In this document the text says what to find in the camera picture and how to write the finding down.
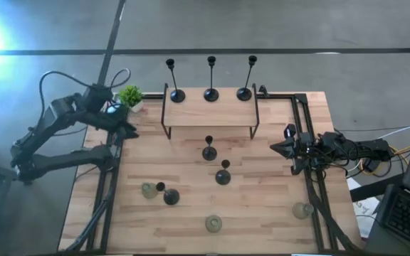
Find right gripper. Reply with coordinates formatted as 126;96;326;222
270;123;315;176

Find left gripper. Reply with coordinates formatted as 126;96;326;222
105;102;140;143

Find tall black candlestick holder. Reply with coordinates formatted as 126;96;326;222
164;58;187;104
236;54;258;102
154;181;181;206
203;55;220;103

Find ribbed glass candle holder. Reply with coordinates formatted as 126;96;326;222
291;201;315;220
141;181;159;200
204;214;224;234

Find medium black candlestick holder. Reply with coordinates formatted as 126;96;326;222
214;159;232;186

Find short black candlestick holder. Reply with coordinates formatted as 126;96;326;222
201;134;219;162

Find green plant white pot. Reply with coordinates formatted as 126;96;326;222
117;84;144;114

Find wooden shelf riser black legs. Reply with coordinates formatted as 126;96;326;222
160;82;261;140

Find white paper sheet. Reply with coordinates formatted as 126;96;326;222
347;177;380;239

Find black keyboard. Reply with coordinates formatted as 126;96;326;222
382;184;410;252

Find black aluminium table frame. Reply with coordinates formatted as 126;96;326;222
62;91;364;254

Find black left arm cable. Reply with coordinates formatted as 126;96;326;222
38;67;132;118

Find white cable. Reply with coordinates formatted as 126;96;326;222
345;123;410;175

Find yellow cable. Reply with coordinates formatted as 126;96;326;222
347;144;410;177

